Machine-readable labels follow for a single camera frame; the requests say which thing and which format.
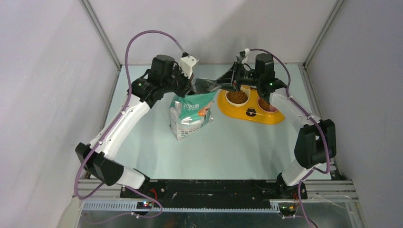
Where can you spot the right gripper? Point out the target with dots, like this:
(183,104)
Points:
(230,79)

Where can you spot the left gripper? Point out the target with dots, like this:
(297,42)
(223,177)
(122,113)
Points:
(187,84)

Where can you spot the green pet food bag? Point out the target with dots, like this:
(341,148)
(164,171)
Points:
(190,113)

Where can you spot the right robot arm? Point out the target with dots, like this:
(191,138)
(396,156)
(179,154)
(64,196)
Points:
(316,139)

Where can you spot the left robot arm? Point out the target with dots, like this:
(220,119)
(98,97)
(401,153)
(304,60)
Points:
(98,156)

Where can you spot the brown pet food kibble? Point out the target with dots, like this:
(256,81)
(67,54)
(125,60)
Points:
(237,97)

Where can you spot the cream ceramic bowl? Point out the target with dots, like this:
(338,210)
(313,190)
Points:
(244,89)

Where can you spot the yellow double bowl stand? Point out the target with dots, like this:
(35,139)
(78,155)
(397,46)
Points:
(250,111)

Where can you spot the pink ceramic bowl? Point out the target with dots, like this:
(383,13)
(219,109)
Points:
(265,106)

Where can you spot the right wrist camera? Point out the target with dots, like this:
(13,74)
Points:
(242,57)

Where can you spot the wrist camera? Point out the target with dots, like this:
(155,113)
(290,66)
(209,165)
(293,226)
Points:
(242,57)
(187,64)

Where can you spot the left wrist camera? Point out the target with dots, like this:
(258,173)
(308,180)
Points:
(187,64)

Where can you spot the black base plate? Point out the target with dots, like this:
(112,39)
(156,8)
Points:
(220,194)

